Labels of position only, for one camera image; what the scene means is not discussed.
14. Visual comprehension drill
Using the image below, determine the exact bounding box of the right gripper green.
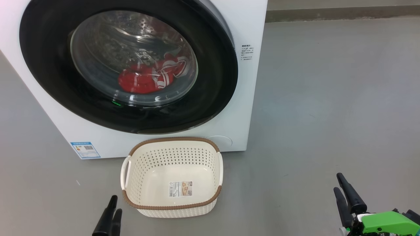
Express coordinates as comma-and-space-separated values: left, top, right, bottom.
334, 173, 420, 236

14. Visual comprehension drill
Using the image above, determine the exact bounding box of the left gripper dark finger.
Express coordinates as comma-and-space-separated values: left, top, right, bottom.
92, 195, 118, 236
110, 208, 123, 236

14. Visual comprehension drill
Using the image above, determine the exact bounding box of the red and white garment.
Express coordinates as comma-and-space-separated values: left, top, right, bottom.
118, 54, 189, 94

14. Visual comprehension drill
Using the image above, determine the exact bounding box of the black round glass washer door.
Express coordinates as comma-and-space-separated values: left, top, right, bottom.
19, 0, 239, 135

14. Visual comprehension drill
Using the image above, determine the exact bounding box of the printed label sticker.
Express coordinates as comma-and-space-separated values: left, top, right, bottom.
169, 181, 193, 198

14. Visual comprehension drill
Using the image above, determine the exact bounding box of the cream basket with brown rim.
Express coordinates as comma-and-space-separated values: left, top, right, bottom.
120, 137, 224, 219

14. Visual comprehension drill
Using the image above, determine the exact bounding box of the white front-load washing machine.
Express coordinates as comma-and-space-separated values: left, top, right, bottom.
0, 0, 268, 160

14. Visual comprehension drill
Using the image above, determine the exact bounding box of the steel washer drum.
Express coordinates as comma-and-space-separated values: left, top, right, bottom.
71, 10, 199, 105

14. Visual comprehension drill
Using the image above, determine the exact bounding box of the blue energy label sticker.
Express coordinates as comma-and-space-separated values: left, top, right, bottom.
70, 142, 101, 159

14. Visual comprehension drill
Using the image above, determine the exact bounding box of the round white filter cover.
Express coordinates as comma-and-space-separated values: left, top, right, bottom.
206, 135, 233, 148

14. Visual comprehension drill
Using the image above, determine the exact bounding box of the small printed text label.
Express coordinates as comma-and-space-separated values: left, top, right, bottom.
241, 45, 254, 61

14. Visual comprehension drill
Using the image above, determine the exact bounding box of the grey wall baseboard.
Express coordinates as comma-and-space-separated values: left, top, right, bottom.
266, 5, 420, 23

